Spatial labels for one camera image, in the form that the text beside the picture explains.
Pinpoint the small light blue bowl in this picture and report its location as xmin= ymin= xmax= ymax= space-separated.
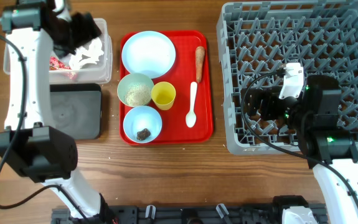
xmin=123 ymin=106 xmax=163 ymax=144

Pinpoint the large light blue plate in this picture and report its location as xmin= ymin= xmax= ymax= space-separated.
xmin=121 ymin=31 xmax=176 ymax=79

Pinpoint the dark brown food scrap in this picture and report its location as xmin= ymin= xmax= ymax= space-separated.
xmin=136 ymin=128 xmax=151 ymax=141

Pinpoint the grey dishwasher rack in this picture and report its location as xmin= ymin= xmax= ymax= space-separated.
xmin=216 ymin=1 xmax=358 ymax=155

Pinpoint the orange carrot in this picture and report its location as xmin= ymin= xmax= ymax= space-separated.
xmin=195 ymin=46 xmax=205 ymax=83

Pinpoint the light green bowl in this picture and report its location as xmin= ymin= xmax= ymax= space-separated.
xmin=117 ymin=73 xmax=154 ymax=106

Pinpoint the cooked white rice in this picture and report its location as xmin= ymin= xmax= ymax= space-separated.
xmin=125 ymin=83 xmax=151 ymax=107

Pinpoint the white plastic spoon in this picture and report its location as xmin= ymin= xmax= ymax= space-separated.
xmin=186 ymin=82 xmax=197 ymax=128

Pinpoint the red serving tray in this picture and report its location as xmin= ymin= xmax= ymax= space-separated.
xmin=119 ymin=30 xmax=214 ymax=146

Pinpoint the white tissue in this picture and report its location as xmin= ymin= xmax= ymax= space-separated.
xmin=68 ymin=37 xmax=104 ymax=70

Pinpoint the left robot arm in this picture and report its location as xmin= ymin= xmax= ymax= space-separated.
xmin=0 ymin=1 xmax=118 ymax=223

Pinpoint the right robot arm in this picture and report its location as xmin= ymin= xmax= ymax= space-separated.
xmin=241 ymin=75 xmax=358 ymax=223

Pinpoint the black plastic tray bin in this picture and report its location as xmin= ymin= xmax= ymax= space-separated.
xmin=50 ymin=83 xmax=102 ymax=140

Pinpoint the yellow plastic cup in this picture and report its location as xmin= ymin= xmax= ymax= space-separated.
xmin=151 ymin=82 xmax=176 ymax=111

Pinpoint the red snack wrapper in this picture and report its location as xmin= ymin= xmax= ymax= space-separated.
xmin=49 ymin=57 xmax=77 ymax=80

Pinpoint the clear plastic bin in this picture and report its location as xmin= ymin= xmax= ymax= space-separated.
xmin=6 ymin=18 xmax=113 ymax=88

